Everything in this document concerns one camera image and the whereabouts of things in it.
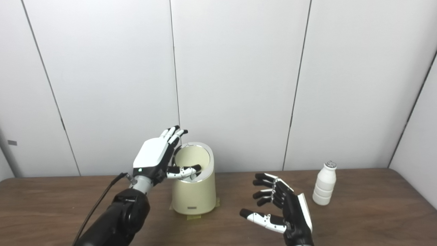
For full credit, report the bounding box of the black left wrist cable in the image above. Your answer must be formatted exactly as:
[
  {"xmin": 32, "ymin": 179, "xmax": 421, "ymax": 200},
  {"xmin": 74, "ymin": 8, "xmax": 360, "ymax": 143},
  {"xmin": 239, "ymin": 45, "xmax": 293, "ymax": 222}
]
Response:
[{"xmin": 72, "ymin": 173, "xmax": 133, "ymax": 246}]

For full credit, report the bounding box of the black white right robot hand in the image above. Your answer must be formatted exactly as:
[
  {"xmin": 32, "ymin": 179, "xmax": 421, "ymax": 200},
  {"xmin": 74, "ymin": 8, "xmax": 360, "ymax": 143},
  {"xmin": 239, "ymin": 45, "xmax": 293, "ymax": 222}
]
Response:
[{"xmin": 239, "ymin": 173, "xmax": 314, "ymax": 246}]

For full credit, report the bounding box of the small white plastic bottle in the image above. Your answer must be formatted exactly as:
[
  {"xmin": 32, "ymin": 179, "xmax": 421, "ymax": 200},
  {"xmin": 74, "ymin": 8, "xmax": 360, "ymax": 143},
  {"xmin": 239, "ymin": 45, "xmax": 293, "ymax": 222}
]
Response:
[{"xmin": 312, "ymin": 161, "xmax": 337, "ymax": 206}]

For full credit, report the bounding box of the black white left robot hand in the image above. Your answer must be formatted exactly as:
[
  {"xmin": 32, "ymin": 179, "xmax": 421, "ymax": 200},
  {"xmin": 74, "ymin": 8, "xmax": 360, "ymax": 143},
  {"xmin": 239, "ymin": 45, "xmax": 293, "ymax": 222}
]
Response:
[{"xmin": 132, "ymin": 125, "xmax": 202, "ymax": 187}]

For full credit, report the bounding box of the cream-colored bin body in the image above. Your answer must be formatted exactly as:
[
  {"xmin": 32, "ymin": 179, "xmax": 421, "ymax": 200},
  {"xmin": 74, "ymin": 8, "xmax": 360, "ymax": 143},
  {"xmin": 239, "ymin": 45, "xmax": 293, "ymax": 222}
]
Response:
[{"xmin": 171, "ymin": 142, "xmax": 217, "ymax": 215}]

